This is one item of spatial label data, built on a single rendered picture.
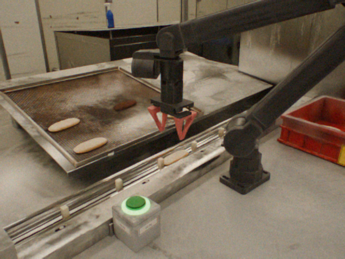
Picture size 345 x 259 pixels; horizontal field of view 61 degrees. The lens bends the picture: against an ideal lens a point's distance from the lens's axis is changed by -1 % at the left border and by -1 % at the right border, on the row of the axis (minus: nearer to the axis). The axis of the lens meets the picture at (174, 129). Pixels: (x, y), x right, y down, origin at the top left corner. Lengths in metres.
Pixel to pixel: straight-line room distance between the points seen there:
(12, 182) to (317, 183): 0.81
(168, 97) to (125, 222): 0.32
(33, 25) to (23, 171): 3.40
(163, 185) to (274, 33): 0.98
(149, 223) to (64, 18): 4.30
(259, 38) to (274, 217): 0.98
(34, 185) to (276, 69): 1.13
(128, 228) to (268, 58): 1.12
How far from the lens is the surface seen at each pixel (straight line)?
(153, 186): 0.71
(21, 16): 4.18
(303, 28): 1.43
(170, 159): 0.82
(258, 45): 1.52
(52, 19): 4.66
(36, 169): 0.94
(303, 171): 0.92
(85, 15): 4.91
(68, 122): 0.93
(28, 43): 4.22
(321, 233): 0.72
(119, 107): 1.02
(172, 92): 0.74
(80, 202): 0.72
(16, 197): 0.84
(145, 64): 0.75
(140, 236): 0.60
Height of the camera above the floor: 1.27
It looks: 24 degrees down
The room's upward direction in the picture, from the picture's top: straight up
